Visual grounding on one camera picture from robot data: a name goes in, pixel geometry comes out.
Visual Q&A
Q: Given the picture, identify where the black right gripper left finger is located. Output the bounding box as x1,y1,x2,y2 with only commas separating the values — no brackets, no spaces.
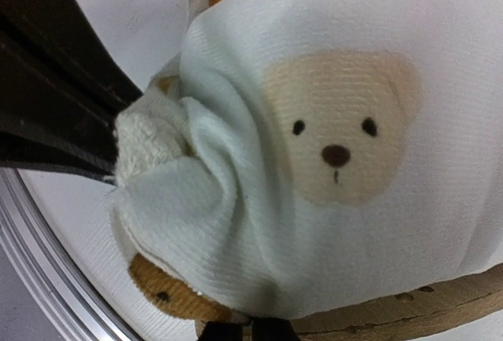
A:
202,322,243,341

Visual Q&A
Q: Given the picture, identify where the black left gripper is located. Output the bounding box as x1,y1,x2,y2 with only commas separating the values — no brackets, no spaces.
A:
1,0,141,182

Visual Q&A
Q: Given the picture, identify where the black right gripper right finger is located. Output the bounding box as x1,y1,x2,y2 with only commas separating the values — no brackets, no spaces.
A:
251,318,300,341

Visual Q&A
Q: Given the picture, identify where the large bear print cushion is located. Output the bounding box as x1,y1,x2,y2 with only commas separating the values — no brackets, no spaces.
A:
111,0,502,322

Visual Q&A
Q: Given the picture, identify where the wooden pet bed frame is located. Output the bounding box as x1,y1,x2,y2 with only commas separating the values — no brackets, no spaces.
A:
194,264,503,341

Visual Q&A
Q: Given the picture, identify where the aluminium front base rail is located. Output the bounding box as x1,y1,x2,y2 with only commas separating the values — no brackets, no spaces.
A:
1,169,141,340

